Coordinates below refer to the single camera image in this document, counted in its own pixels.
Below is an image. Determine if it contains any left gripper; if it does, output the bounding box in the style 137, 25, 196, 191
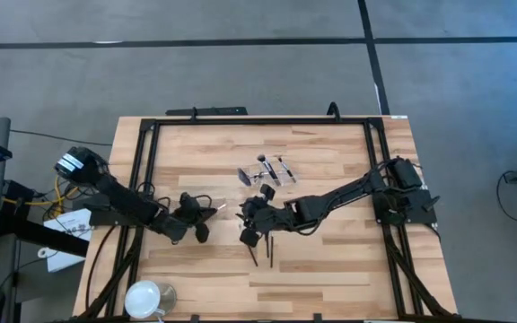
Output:
175, 191, 219, 246

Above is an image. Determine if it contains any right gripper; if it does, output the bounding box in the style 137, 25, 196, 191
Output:
234, 183, 289, 248

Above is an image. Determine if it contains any large powder makeup brush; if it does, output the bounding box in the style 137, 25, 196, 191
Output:
237, 167, 253, 188

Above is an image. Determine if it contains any long thin makeup brush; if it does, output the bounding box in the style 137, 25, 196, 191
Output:
277, 155, 297, 184

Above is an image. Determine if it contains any clear acrylic organizer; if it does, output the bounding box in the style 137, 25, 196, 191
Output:
236, 154, 299, 188

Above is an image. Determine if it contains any white paper sheet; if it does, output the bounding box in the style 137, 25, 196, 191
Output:
38, 208, 94, 274

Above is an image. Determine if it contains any black monitor stand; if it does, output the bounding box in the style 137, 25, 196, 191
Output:
0, 179, 90, 259

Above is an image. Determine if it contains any black metal table frame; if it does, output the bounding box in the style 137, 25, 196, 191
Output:
78, 114, 460, 323

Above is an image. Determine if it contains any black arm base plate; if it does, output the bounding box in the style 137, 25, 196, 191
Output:
372, 188, 439, 226
88, 192, 152, 228

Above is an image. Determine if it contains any black camera bar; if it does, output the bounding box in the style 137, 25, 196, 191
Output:
165, 106, 249, 118

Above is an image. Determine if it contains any yellow cable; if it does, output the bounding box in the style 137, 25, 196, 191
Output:
2, 172, 83, 217

